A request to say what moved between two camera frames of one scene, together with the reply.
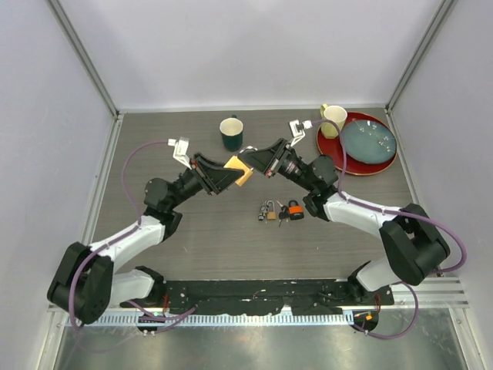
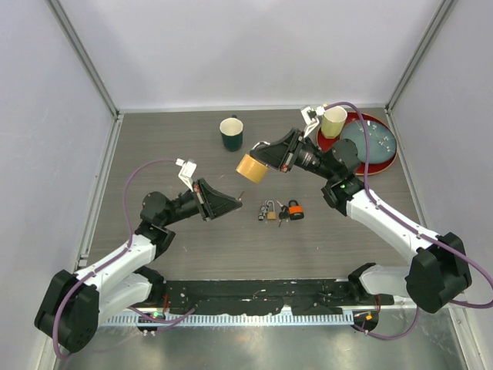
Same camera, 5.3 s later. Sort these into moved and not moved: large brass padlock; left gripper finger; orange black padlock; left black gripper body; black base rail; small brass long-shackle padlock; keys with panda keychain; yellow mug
Moved: large brass padlock; left gripper finger; left black gripper body
Not moved: yellow mug; keys with panda keychain; orange black padlock; black base rail; small brass long-shackle padlock
